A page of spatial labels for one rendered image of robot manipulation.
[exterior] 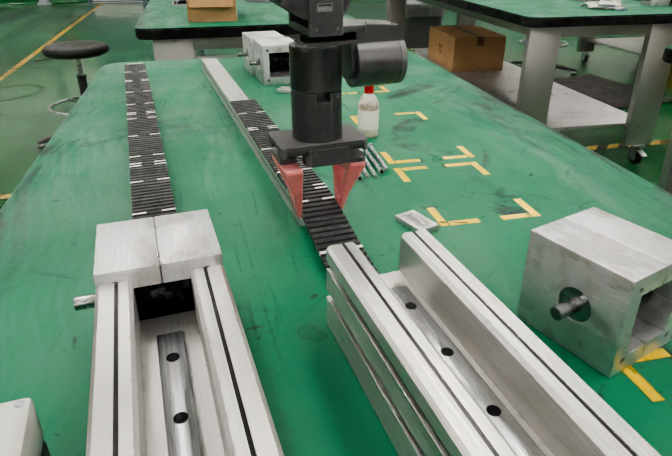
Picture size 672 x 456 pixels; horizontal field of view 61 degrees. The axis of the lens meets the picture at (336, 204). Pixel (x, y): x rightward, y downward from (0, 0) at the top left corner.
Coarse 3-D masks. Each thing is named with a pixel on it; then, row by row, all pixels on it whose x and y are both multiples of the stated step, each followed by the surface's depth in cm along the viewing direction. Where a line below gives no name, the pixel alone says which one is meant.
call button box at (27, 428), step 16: (16, 400) 37; (0, 416) 36; (16, 416) 36; (32, 416) 36; (0, 432) 34; (16, 432) 34; (32, 432) 36; (0, 448) 33; (16, 448) 33; (32, 448) 35
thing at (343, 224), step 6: (324, 222) 67; (330, 222) 67; (336, 222) 67; (342, 222) 67; (348, 222) 67; (312, 228) 66; (318, 228) 66; (324, 228) 66; (330, 228) 66; (336, 228) 66; (342, 228) 66; (348, 228) 66; (312, 234) 65
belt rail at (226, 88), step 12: (204, 60) 150; (216, 60) 150; (204, 72) 149; (216, 72) 137; (216, 84) 129; (228, 84) 126; (228, 96) 117; (240, 96) 117; (228, 108) 116; (240, 120) 104; (252, 144) 96; (264, 168) 88; (276, 180) 82; (288, 204) 76
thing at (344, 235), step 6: (318, 234) 65; (324, 234) 65; (330, 234) 65; (336, 234) 65; (342, 234) 65; (348, 234) 65; (354, 234) 65; (318, 240) 64; (324, 240) 64; (330, 240) 64; (336, 240) 64; (342, 240) 64; (348, 240) 65
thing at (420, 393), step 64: (448, 256) 48; (384, 320) 40; (448, 320) 45; (512, 320) 40; (384, 384) 40; (448, 384) 35; (512, 384) 38; (576, 384) 35; (448, 448) 32; (512, 448) 34; (576, 448) 33; (640, 448) 30
